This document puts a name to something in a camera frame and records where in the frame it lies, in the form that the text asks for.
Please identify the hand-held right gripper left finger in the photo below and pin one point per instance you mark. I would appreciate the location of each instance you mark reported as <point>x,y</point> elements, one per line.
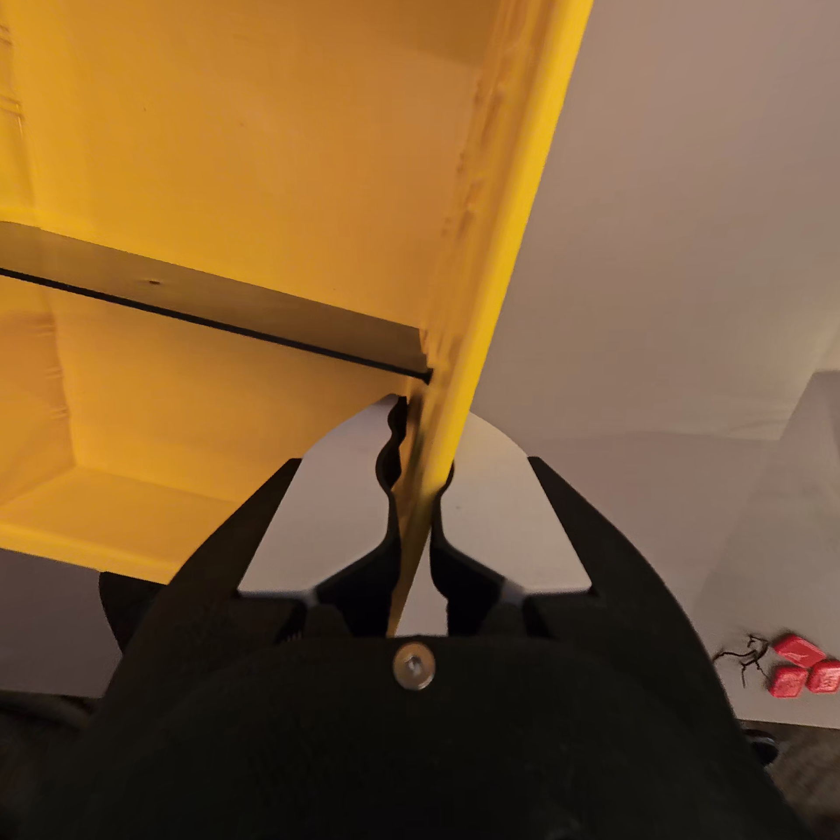
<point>315,518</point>

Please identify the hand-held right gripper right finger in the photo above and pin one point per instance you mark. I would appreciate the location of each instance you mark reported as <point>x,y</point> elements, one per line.
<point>512,518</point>

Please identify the yellow plastic bin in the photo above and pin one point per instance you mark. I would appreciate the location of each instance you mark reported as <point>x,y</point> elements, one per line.
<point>262,131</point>

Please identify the black bin divider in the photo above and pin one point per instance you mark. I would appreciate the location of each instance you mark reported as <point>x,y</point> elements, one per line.
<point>262,308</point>

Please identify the white panel with red logo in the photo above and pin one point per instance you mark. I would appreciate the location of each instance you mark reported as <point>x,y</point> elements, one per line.
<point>797,679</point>

